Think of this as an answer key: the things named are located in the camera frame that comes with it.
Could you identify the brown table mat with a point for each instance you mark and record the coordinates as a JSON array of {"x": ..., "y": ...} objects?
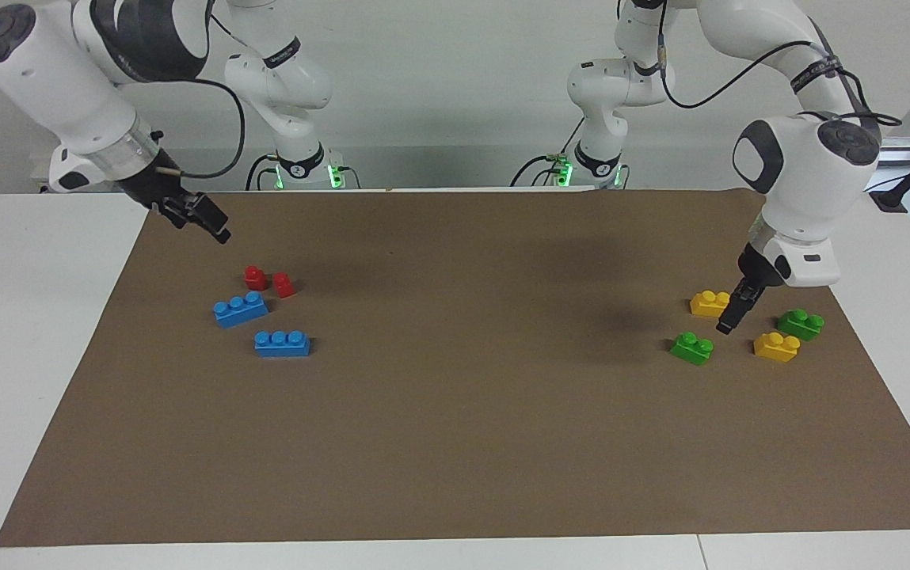
[{"x": 454, "y": 427}]

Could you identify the red single-stud block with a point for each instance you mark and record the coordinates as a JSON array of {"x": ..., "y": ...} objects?
[
  {"x": 255, "y": 278},
  {"x": 284, "y": 286}
]

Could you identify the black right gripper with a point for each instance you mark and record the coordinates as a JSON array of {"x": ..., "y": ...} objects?
[{"x": 150, "y": 190}]

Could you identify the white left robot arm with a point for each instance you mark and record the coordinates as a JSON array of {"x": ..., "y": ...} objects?
[{"x": 803, "y": 182}]

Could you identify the green two-stud block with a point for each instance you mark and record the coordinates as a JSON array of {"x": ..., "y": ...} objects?
[
  {"x": 692, "y": 348},
  {"x": 801, "y": 324}
]

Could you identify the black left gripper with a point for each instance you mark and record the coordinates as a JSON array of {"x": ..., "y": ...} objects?
[{"x": 757, "y": 271}]

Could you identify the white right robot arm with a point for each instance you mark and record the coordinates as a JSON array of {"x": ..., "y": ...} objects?
[{"x": 51, "y": 87}]

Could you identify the blue three-stud block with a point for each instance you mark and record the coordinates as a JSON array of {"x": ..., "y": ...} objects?
[
  {"x": 282, "y": 343},
  {"x": 241, "y": 310}
]

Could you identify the yellow two-stud block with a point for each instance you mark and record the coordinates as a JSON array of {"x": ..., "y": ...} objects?
[
  {"x": 708, "y": 304},
  {"x": 776, "y": 347}
]

